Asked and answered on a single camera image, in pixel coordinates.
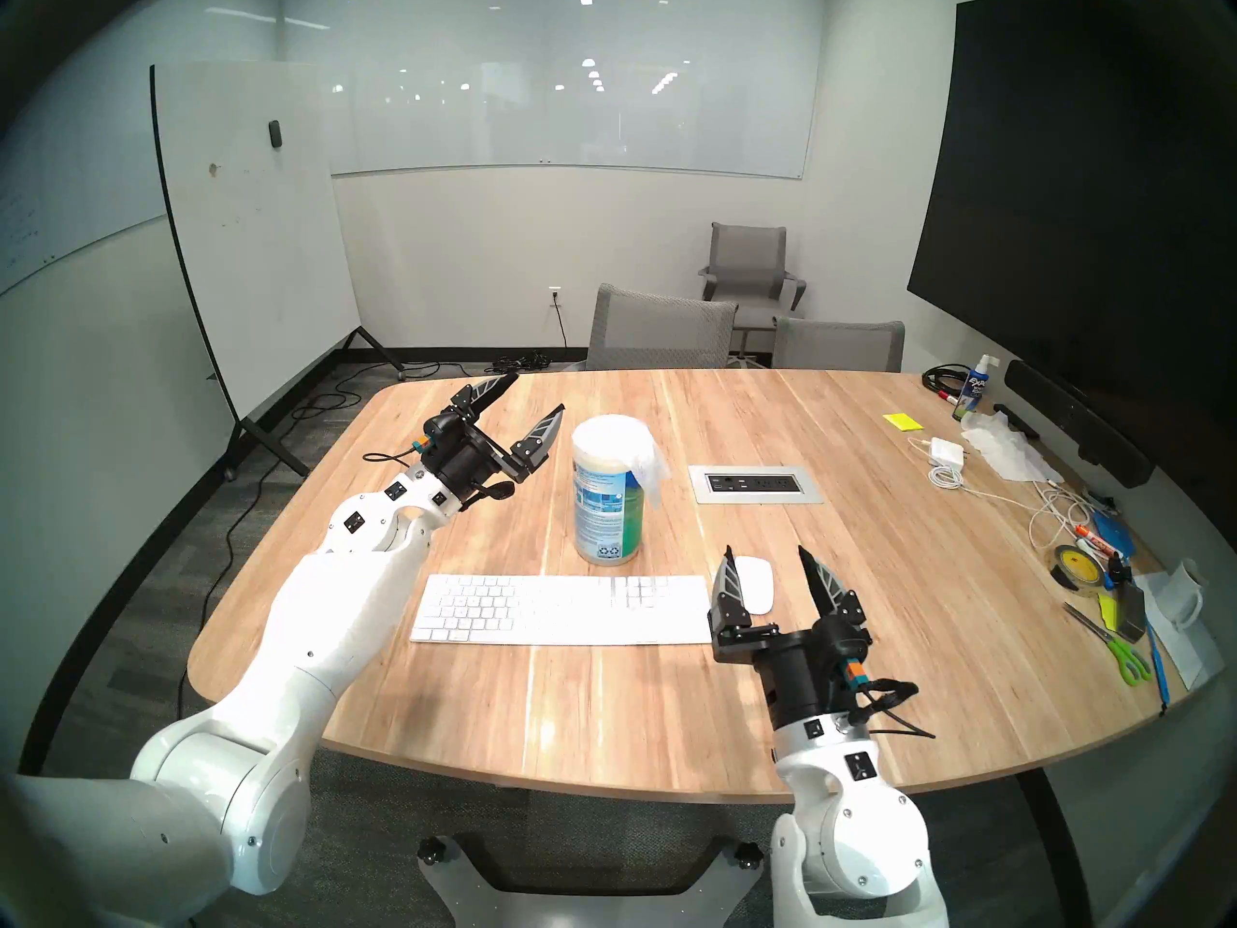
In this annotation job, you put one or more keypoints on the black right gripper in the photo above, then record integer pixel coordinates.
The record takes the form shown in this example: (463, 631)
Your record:
(797, 684)

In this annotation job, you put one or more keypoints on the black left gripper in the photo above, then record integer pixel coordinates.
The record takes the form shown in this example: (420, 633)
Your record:
(469, 467)

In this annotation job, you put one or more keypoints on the disinfecting wipes canister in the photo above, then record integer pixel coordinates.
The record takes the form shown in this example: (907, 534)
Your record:
(604, 520)

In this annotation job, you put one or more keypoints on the white disinfecting wipe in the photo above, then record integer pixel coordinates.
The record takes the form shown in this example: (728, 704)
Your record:
(649, 467)

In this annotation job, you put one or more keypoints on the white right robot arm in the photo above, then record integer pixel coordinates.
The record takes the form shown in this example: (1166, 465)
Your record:
(860, 829)

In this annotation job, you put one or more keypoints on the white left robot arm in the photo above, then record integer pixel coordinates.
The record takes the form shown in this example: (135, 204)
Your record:
(290, 626)

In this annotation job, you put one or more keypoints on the white computer mouse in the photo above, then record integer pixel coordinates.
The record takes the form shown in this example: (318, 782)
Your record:
(762, 586)

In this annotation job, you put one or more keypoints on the grey table power outlet box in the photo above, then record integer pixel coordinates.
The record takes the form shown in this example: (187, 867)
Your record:
(754, 484)

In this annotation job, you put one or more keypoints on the grey mesh office chair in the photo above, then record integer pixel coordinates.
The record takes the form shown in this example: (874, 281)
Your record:
(836, 348)
(657, 329)

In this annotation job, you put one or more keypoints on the white keyboard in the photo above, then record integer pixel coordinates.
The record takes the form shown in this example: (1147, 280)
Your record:
(560, 609)

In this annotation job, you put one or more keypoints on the yellow sticky note pad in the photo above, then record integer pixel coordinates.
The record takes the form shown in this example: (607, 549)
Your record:
(902, 421)

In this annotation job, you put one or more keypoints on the white power adapter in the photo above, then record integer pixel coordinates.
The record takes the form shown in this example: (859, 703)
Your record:
(947, 451)

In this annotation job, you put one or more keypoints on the crumpled white tissue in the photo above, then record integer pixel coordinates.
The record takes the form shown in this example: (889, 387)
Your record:
(1007, 449)

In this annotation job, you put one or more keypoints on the whiteboard cleaner spray bottle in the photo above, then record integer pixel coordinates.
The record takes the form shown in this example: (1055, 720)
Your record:
(973, 394)

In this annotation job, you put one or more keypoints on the grey office chair with armrests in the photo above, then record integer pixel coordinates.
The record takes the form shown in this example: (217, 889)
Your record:
(749, 257)

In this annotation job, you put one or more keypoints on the black yellow tape roll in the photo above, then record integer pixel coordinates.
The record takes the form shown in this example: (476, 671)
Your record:
(1078, 568)

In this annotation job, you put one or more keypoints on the mobile whiteboard on stand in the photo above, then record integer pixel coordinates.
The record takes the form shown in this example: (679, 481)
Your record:
(251, 240)

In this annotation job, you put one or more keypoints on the white marker with red cap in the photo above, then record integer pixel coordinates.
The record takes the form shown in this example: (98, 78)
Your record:
(1097, 539)

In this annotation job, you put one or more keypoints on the blue packet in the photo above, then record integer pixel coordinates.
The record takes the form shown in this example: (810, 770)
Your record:
(1113, 536)

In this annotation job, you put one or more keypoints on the black video sound bar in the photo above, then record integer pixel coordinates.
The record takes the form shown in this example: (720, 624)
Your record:
(1073, 419)

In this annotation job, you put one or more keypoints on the black felt eraser block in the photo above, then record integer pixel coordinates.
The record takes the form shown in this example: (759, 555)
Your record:
(1131, 612)

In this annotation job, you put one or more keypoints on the black table leg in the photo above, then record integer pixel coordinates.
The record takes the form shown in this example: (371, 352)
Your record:
(1053, 839)

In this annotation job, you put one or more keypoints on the blue pen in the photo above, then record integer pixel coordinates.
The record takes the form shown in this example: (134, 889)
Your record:
(1157, 665)

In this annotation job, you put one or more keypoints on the white mug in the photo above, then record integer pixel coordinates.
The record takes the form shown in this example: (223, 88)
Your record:
(1177, 593)

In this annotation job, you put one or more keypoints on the white paper sheet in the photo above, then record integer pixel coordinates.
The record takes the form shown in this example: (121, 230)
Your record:
(1187, 655)

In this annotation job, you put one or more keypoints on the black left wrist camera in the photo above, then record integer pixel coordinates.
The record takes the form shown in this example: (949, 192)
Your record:
(440, 428)

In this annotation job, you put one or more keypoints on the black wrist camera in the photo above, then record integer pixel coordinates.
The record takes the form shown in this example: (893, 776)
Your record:
(440, 428)
(848, 646)

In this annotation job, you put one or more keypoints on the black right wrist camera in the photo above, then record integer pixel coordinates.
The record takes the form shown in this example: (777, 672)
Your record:
(848, 646)

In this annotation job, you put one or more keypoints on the large glass wall board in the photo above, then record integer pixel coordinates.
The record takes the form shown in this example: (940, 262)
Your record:
(580, 114)

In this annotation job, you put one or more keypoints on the large black wall screen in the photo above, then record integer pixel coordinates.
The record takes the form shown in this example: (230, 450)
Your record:
(1063, 211)

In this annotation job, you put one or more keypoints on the side wall whiteboard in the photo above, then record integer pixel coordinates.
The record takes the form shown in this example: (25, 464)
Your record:
(48, 201)

